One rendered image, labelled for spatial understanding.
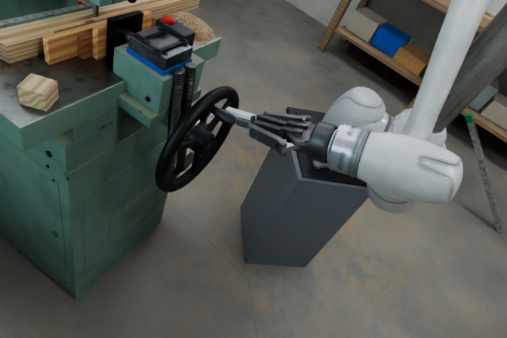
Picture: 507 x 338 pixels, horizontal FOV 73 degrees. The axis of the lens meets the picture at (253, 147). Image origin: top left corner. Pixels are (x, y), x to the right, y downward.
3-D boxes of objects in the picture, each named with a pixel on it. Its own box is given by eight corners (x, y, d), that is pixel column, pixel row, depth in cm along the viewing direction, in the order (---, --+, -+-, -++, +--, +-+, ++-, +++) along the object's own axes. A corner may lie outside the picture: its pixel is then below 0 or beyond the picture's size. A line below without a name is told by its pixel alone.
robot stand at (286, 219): (293, 213, 182) (350, 133, 142) (305, 267, 161) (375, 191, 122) (240, 207, 173) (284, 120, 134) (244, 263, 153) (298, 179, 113)
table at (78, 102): (61, 184, 58) (59, 161, 54) (-56, 91, 64) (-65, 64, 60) (242, 71, 103) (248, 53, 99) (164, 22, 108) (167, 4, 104)
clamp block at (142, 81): (156, 115, 73) (162, 81, 67) (109, 83, 76) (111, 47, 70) (198, 90, 84) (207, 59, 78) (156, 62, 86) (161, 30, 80)
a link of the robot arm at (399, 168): (352, 173, 56) (355, 192, 67) (459, 207, 49) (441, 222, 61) (374, 115, 58) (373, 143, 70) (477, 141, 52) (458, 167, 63)
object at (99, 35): (97, 60, 75) (97, 29, 70) (92, 56, 75) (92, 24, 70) (149, 41, 87) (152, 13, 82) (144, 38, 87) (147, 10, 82)
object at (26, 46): (9, 64, 66) (5, 46, 63) (1, 59, 66) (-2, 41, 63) (198, 7, 109) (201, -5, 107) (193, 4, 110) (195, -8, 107)
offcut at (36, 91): (46, 112, 61) (44, 94, 58) (19, 103, 60) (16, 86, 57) (59, 97, 64) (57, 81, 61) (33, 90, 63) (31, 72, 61)
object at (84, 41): (82, 59, 74) (82, 38, 70) (77, 56, 74) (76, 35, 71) (153, 35, 89) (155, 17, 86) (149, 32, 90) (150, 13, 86)
